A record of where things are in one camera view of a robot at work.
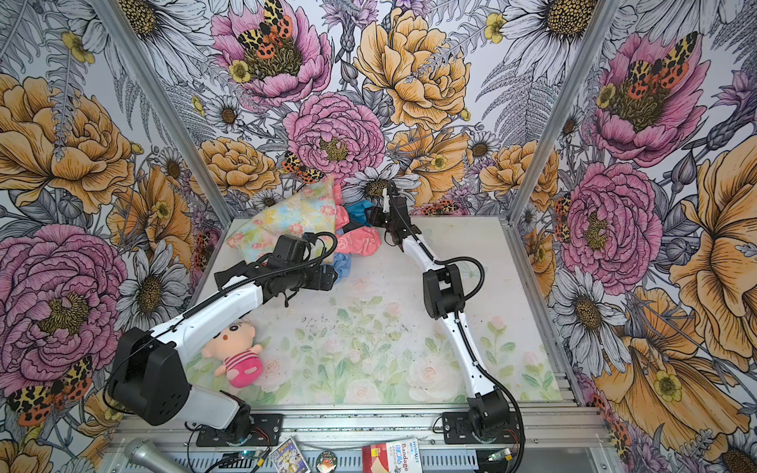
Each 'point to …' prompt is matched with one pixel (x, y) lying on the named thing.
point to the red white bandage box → (402, 456)
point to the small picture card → (287, 458)
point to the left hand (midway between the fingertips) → (320, 282)
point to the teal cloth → (357, 211)
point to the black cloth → (352, 226)
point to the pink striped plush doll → (234, 344)
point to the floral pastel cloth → (310, 211)
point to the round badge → (326, 462)
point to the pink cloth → (365, 240)
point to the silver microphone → (147, 454)
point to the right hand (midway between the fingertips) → (370, 215)
